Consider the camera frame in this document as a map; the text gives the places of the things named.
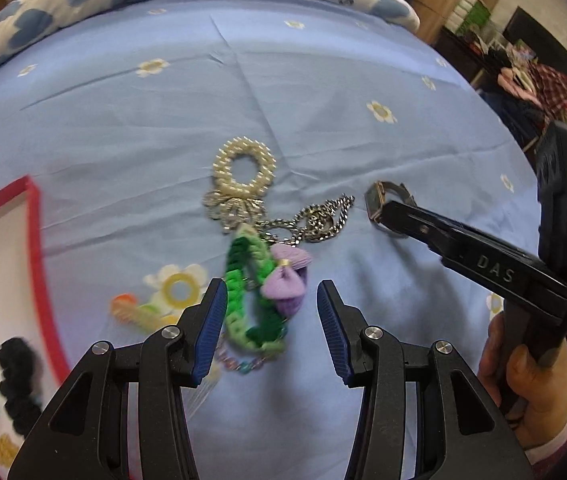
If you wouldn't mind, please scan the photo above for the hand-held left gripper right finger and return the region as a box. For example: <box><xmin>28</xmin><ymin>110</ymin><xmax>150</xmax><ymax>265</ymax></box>
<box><xmin>316</xmin><ymin>280</ymin><xmax>534</xmax><ymax>480</ymax></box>

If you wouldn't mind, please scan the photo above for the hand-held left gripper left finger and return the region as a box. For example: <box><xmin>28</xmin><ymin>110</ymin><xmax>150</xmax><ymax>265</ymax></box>
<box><xmin>7</xmin><ymin>278</ymin><xmax>229</xmax><ymax>480</ymax></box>

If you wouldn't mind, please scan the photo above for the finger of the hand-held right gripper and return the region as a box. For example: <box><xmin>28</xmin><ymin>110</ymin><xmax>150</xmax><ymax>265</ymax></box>
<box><xmin>378</xmin><ymin>200</ymin><xmax>469</xmax><ymax>267</ymax></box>

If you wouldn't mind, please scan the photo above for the wristwatch with metal band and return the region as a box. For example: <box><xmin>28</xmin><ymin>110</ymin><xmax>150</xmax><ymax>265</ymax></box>
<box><xmin>365</xmin><ymin>181</ymin><xmax>417</xmax><ymax>238</ymax></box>

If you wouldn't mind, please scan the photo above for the pastel bead chain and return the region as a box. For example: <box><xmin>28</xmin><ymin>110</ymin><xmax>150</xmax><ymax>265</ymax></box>
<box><xmin>216</xmin><ymin>342</ymin><xmax>284</xmax><ymax>376</ymax></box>

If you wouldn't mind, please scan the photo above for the green chain link bracelet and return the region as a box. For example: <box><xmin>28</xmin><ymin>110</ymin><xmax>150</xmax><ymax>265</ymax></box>
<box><xmin>222</xmin><ymin>225</ymin><xmax>289</xmax><ymax>358</ymax></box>

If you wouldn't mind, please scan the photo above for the purple bow hair clip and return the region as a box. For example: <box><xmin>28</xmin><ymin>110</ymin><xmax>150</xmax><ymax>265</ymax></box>
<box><xmin>260</xmin><ymin>244</ymin><xmax>313</xmax><ymax>318</ymax></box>

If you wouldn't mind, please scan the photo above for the person's right forearm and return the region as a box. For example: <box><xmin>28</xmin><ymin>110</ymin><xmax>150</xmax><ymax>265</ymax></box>
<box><xmin>524</xmin><ymin>399</ymin><xmax>567</xmax><ymax>467</ymax></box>

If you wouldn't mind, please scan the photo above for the person's right hand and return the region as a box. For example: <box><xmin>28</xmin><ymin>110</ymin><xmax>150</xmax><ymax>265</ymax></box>
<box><xmin>477</xmin><ymin>312</ymin><xmax>567</xmax><ymax>450</ymax></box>

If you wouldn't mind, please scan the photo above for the plaid cloth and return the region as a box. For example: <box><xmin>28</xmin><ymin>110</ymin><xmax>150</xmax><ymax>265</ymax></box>
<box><xmin>498</xmin><ymin>57</ymin><xmax>567</xmax><ymax>121</ymax></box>

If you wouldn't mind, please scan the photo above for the blue flowered bed sheet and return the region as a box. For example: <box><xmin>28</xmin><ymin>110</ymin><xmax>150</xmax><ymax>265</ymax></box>
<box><xmin>0</xmin><ymin>0</ymin><xmax>549</xmax><ymax>480</ymax></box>

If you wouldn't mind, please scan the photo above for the black screen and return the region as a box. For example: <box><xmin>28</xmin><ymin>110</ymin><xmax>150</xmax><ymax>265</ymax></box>
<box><xmin>503</xmin><ymin>6</ymin><xmax>567</xmax><ymax>73</ymax></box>

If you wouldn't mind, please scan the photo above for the black scrunchie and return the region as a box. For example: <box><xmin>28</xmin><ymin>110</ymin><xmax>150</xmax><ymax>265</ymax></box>
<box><xmin>0</xmin><ymin>337</ymin><xmax>44</xmax><ymax>436</ymax></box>

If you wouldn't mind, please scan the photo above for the stack of green boxes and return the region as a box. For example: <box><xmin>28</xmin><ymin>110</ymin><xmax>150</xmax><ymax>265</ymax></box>
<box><xmin>446</xmin><ymin>0</ymin><xmax>491</xmax><ymax>31</ymax></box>

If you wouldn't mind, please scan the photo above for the yellow hair claw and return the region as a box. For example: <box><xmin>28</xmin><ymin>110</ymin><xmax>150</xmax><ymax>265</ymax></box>
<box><xmin>0</xmin><ymin>434</ymin><xmax>21</xmax><ymax>466</ymax></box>

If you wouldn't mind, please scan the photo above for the pearl hair tie silver bow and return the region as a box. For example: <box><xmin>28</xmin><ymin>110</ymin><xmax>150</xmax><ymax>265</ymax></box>
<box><xmin>202</xmin><ymin>136</ymin><xmax>278</xmax><ymax>236</ymax></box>

